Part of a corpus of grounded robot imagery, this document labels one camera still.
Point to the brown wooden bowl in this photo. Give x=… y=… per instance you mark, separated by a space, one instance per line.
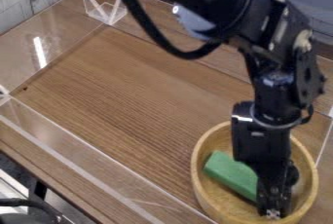
x=224 y=206

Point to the clear acrylic corner bracket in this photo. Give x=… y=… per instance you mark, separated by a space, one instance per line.
x=108 y=13

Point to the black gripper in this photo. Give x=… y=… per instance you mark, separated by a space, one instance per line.
x=263 y=149

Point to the black metal table bracket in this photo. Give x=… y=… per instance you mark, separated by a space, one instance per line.
x=37 y=194

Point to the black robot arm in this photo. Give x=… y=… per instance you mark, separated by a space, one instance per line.
x=271 y=35

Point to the clear acrylic tray wall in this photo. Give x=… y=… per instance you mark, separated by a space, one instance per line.
x=108 y=191

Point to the green rectangular block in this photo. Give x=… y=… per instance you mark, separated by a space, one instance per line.
x=232 y=174

